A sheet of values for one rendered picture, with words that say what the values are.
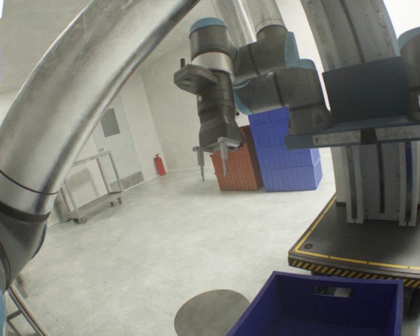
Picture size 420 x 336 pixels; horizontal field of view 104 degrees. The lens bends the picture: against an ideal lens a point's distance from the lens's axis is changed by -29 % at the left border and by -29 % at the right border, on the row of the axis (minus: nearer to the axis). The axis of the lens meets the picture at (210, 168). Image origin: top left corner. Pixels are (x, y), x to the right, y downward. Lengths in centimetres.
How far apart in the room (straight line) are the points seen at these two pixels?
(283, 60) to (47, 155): 52
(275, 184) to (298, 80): 184
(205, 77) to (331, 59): 68
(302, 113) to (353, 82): 25
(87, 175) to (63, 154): 476
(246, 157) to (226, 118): 225
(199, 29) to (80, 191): 458
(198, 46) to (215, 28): 6
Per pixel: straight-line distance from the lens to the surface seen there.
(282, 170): 247
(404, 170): 103
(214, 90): 44
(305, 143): 87
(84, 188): 495
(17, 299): 144
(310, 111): 85
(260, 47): 59
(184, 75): 42
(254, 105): 88
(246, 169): 272
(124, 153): 534
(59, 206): 445
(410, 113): 81
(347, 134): 81
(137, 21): 21
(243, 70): 60
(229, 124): 41
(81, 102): 20
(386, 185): 110
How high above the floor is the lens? 91
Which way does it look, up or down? 11 degrees down
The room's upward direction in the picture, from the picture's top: 16 degrees counter-clockwise
